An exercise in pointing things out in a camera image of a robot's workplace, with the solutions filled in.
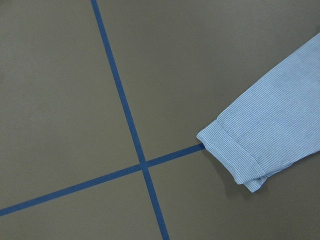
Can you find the light blue striped shirt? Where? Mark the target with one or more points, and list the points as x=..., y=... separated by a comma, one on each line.
x=273, y=124

